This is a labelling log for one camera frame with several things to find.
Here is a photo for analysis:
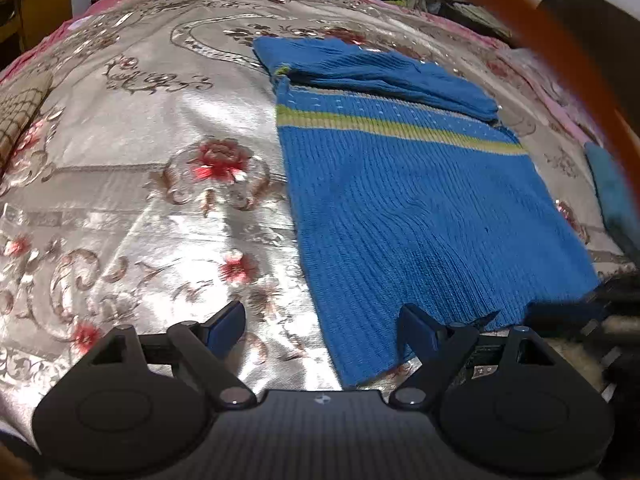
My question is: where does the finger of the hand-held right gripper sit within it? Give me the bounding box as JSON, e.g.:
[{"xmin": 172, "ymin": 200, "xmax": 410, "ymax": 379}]
[{"xmin": 525, "ymin": 296, "xmax": 608, "ymax": 333}]

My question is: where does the brown checked cloth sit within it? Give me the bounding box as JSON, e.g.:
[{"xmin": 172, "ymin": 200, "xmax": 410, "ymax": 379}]
[{"xmin": 0, "ymin": 70, "xmax": 54, "ymax": 171}]

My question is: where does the blue striped knit sweater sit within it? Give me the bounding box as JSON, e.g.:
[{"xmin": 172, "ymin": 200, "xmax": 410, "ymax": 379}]
[{"xmin": 252, "ymin": 36, "xmax": 601, "ymax": 389}]

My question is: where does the pale folded cloth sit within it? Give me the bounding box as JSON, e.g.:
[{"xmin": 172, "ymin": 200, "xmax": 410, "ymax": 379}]
[{"xmin": 449, "ymin": 2, "xmax": 512, "ymax": 37}]

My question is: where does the black board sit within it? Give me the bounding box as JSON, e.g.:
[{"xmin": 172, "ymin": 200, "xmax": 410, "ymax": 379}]
[{"xmin": 537, "ymin": 0, "xmax": 640, "ymax": 126}]

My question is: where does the teal cloth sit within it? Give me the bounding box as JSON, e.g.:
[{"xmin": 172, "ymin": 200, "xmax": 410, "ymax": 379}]
[{"xmin": 584, "ymin": 141, "xmax": 640, "ymax": 243}]

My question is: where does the wooden cabinet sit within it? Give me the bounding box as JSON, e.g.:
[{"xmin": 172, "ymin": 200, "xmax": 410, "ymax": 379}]
[{"xmin": 0, "ymin": 0, "xmax": 76, "ymax": 57}]

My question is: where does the orange strap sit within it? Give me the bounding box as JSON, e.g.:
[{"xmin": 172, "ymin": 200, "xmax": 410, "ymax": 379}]
[{"xmin": 440, "ymin": 0, "xmax": 640, "ymax": 183}]

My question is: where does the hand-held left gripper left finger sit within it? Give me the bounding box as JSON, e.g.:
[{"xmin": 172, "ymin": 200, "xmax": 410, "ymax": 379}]
[{"xmin": 82, "ymin": 300, "xmax": 258, "ymax": 408}]

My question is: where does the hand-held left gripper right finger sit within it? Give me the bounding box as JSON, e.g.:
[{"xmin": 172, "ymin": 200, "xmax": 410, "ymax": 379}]
[{"xmin": 389, "ymin": 304, "xmax": 566, "ymax": 408}]

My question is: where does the floral satin bedspread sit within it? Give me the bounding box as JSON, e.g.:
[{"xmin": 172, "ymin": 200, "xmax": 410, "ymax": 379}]
[{"xmin": 0, "ymin": 0, "xmax": 640, "ymax": 441}]

